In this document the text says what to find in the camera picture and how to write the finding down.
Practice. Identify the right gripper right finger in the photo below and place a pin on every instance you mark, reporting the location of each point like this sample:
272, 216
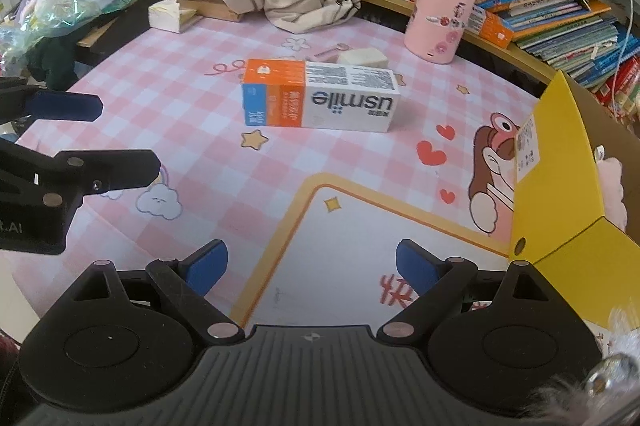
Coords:
441, 286

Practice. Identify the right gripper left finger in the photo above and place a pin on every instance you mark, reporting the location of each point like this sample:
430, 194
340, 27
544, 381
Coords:
183, 285

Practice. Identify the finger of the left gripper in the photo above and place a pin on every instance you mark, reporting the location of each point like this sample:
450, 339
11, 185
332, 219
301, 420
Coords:
80, 173
55, 105

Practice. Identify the pink plush pig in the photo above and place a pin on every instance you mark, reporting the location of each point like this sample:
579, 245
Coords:
610, 171

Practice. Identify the orange white usmile box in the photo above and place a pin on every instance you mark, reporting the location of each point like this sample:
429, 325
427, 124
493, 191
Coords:
303, 94

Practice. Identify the iridescent plastic bag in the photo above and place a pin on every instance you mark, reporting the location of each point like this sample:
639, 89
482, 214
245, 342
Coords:
50, 18

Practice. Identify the yellow cardboard box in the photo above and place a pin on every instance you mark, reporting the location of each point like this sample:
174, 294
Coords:
558, 221

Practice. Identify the pink checkered table mat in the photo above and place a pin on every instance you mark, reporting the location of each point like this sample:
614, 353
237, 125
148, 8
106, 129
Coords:
311, 217

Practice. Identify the white sponge block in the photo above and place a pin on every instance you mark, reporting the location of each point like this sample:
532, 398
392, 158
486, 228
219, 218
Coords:
366, 57

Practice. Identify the pink cylindrical canister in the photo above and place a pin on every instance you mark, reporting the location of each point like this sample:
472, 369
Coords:
436, 28

